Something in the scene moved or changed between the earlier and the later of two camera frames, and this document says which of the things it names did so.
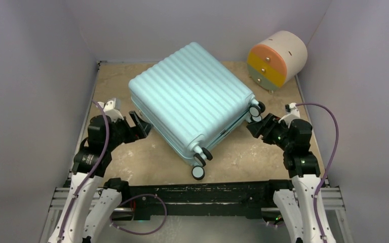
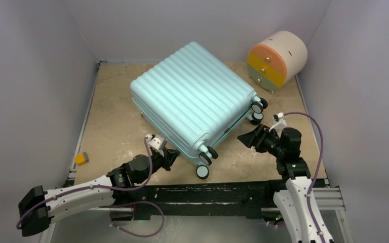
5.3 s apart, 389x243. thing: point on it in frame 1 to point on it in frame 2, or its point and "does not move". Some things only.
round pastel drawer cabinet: x=277 y=60 does not move
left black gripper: x=141 y=130 to x=171 y=155
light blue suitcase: x=192 y=103 does not move
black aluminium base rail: x=147 y=200 does not move
